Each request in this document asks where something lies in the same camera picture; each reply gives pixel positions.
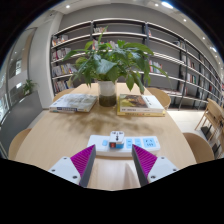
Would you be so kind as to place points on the grey bookshelf unit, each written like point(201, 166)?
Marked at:
point(166, 46)

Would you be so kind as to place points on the small white charger block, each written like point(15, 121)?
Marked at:
point(116, 138)

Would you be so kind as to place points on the green potted plant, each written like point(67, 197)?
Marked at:
point(106, 66)

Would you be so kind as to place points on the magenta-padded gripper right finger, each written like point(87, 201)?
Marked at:
point(160, 166)

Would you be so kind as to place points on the white power strip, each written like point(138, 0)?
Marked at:
point(146, 144)

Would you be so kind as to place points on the yellow book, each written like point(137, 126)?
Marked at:
point(140, 114)

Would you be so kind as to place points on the round-backed wooden chair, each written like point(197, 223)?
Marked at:
point(161, 96)
point(198, 146)

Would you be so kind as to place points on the slatted wooden chair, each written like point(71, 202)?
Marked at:
point(213, 111)
point(220, 140)

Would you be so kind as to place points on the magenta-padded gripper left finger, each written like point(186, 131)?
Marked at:
point(68, 168)

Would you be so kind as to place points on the small background plant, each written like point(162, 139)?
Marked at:
point(29, 86)

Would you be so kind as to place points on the ceiling lights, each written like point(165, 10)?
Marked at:
point(166, 4)

